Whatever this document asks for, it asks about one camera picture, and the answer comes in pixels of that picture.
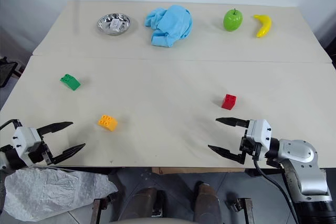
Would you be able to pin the green toy brick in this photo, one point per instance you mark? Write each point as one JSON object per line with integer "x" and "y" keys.
{"x": 71, "y": 83}

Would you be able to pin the silver metal bowl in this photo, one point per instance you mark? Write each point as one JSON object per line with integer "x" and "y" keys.
{"x": 105, "y": 26}

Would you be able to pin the wooden board under table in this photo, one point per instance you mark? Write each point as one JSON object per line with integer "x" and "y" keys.
{"x": 197, "y": 170}

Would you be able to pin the yellow toy banana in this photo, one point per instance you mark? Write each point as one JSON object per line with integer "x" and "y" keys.
{"x": 265, "y": 26}

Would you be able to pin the metal table leg bracket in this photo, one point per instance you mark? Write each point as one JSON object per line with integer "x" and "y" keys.
{"x": 245, "y": 209}
{"x": 98, "y": 209}

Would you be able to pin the yellow toy brick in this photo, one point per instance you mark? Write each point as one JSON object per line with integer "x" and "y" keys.
{"x": 108, "y": 123}

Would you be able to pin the black equipment beside table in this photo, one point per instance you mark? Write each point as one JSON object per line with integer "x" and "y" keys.
{"x": 6, "y": 70}

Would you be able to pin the dark brown rounded shape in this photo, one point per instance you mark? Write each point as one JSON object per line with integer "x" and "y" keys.
{"x": 207, "y": 203}
{"x": 140, "y": 204}

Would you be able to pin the red toy brick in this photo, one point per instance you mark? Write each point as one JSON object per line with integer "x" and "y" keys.
{"x": 228, "y": 102}

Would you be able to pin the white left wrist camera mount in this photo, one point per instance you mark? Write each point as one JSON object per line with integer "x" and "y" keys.
{"x": 25, "y": 138}

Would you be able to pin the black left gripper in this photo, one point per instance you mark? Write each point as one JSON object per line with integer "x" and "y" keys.
{"x": 43, "y": 157}

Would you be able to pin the green toy apple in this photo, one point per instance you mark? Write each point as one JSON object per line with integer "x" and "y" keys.
{"x": 232, "y": 20}

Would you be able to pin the white crumpled plastic sheet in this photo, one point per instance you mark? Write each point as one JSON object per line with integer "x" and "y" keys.
{"x": 52, "y": 192}

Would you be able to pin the light blue crumpled cloth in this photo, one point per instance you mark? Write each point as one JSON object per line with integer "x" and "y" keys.
{"x": 170, "y": 24}

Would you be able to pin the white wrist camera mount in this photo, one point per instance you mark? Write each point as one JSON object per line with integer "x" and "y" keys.
{"x": 260, "y": 132}
{"x": 25, "y": 138}

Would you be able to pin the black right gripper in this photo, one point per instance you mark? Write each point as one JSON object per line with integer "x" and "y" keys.
{"x": 249, "y": 146}

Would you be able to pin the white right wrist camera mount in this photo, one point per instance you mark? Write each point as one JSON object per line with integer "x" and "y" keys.
{"x": 260, "y": 132}

